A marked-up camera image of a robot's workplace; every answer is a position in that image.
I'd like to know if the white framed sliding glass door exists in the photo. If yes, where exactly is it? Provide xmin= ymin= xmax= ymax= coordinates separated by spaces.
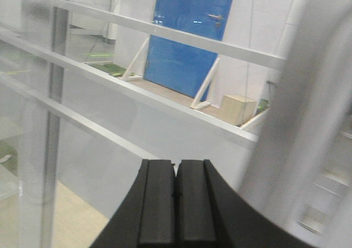
xmin=1 ymin=0 xmax=292 ymax=247

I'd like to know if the light wooden platform board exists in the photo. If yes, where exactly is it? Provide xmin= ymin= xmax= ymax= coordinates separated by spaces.
xmin=53 ymin=182 xmax=108 ymax=248

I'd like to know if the blue door with window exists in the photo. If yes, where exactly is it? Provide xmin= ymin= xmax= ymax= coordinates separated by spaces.
xmin=144 ymin=0 xmax=233 ymax=98

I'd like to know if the white triangular support bracket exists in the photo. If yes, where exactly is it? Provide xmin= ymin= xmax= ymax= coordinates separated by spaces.
xmin=190 ymin=57 xmax=219 ymax=110

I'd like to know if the light wooden block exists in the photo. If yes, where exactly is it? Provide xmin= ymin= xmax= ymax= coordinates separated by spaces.
xmin=218 ymin=95 xmax=257 ymax=125

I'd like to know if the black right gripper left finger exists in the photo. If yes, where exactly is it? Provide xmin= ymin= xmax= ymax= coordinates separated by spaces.
xmin=91 ymin=159 xmax=175 ymax=247

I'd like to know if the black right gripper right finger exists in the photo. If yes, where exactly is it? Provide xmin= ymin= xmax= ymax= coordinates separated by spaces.
xmin=176 ymin=159 xmax=310 ymax=247

